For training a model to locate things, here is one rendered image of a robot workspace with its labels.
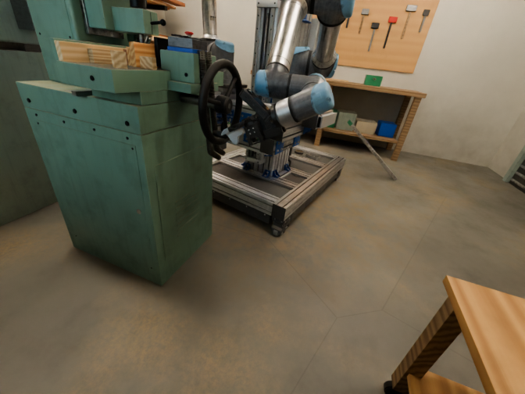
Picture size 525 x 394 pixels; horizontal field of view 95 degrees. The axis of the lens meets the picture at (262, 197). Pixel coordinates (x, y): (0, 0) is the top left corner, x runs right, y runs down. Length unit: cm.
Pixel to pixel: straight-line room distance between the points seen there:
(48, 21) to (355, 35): 352
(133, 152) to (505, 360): 107
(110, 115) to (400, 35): 375
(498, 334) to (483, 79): 392
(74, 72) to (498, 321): 122
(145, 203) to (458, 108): 410
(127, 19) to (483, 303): 133
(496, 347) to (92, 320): 124
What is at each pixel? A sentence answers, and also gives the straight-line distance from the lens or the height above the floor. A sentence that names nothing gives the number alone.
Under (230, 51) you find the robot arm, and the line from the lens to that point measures 170.
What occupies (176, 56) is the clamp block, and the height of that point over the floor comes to 94.
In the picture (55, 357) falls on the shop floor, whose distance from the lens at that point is 123.
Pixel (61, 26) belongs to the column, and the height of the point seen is 99.
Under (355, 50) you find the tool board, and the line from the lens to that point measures 412.
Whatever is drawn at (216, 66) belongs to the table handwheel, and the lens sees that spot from 87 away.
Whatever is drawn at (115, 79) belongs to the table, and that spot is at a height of 88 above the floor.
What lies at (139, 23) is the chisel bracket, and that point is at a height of 103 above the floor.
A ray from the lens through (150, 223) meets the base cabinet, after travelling 106.
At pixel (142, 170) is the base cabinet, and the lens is 95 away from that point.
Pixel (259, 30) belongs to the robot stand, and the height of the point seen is 111.
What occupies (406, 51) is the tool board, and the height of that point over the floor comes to 128.
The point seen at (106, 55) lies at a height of 92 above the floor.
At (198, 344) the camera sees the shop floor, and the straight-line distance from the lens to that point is 110.
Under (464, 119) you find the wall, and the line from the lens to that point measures 446.
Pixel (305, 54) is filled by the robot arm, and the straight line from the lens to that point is 142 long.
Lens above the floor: 96
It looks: 29 degrees down
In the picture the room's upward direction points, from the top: 7 degrees clockwise
